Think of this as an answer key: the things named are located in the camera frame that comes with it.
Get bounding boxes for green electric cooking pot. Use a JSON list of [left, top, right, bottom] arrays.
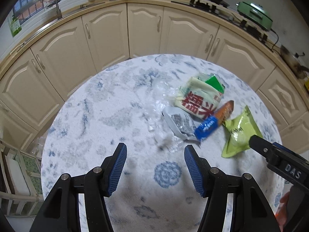
[[236, 2, 273, 31]]

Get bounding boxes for silver grey foil wrapper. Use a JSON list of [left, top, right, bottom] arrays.
[[162, 106, 198, 141]]

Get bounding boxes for green dish soap bottle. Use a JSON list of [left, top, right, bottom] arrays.
[[10, 16, 21, 37]]

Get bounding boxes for blue orange biscuit wrapper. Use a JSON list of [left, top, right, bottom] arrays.
[[194, 100, 234, 142]]

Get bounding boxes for kitchen sink faucet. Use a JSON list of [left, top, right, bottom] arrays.
[[41, 0, 62, 19]]

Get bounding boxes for cream lower kitchen cabinets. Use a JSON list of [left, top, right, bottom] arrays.
[[1, 1, 308, 153]]

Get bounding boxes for black gas stove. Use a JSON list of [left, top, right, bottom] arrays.
[[172, 0, 275, 52]]

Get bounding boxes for round table floral tablecloth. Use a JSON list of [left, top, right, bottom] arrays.
[[41, 55, 281, 231]]

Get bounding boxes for person right hand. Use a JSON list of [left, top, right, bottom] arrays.
[[275, 191, 290, 232]]

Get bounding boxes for clear plastic bag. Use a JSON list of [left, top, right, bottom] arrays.
[[143, 81, 184, 153]]

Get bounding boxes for light green snack bag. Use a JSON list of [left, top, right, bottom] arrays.
[[222, 106, 263, 158]]

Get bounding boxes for glutinous rice package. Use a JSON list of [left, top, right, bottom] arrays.
[[174, 73, 225, 120]]

